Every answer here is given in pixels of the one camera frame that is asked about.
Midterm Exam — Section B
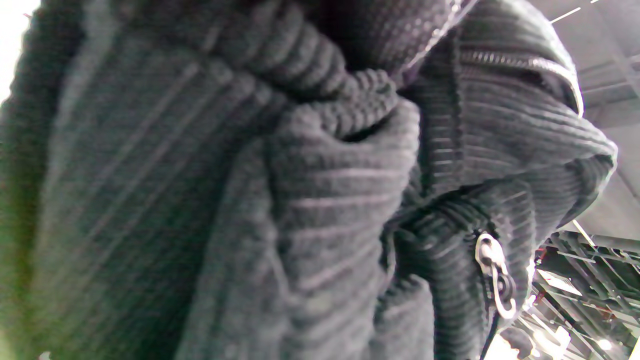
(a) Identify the black backpack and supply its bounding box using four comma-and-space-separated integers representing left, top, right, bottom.
0, 0, 619, 360

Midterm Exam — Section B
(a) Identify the person's left hand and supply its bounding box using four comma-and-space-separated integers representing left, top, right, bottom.
310, 0, 473, 83

